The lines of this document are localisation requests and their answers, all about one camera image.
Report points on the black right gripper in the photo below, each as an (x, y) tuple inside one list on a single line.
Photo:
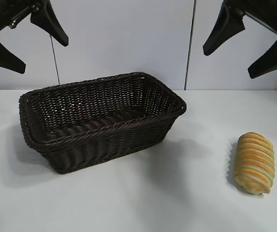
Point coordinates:
[(271, 14)]

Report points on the long striped bread roll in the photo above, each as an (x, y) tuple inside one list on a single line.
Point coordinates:
[(255, 164)]

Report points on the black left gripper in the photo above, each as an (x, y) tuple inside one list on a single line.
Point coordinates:
[(5, 12)]

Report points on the dark brown wicker basket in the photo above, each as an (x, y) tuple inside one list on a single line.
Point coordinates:
[(109, 147)]

